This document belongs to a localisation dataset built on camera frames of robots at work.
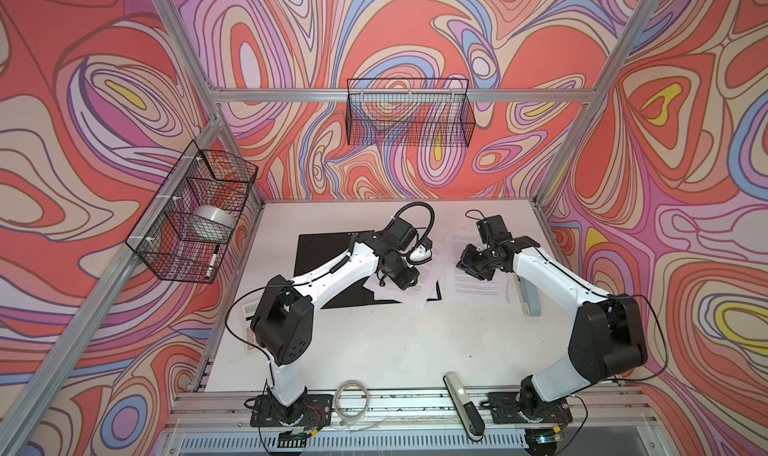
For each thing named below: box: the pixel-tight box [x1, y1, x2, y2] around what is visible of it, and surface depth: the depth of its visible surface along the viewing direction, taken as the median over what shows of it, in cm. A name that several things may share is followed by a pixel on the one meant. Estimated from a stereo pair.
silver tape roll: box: [191, 204, 236, 233], surface depth 73 cm
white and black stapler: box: [443, 372, 486, 442], surface depth 72 cm
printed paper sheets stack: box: [363, 230, 447, 310], surface depth 92 cm
